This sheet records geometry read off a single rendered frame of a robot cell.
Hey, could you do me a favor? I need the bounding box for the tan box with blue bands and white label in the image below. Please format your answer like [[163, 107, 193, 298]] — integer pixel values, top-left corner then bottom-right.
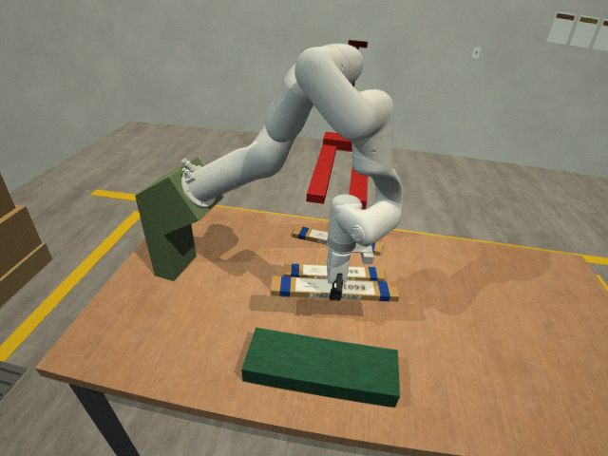
[[293, 225, 382, 256], [271, 276, 399, 302], [284, 263, 385, 281]]

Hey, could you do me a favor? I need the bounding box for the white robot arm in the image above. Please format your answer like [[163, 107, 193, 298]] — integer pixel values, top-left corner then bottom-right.
[[181, 44, 403, 264]]

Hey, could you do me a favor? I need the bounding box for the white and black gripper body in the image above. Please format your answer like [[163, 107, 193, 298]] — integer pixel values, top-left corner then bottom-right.
[[327, 244, 352, 284]]

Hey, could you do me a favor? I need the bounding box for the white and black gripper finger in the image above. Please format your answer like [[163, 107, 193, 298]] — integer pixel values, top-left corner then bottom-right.
[[330, 274, 343, 300]]

